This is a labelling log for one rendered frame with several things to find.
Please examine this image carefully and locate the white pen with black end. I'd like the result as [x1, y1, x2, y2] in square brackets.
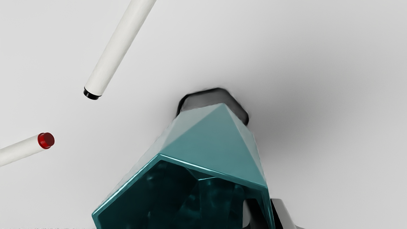
[83, 0, 157, 101]

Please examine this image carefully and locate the white pen with red end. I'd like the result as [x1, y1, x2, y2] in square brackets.
[0, 132, 55, 168]

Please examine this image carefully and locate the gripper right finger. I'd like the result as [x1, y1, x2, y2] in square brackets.
[270, 198, 306, 229]

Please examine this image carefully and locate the teal faceted mug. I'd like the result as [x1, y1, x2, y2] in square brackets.
[92, 102, 276, 229]

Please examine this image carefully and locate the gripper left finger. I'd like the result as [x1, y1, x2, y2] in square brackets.
[243, 198, 267, 229]

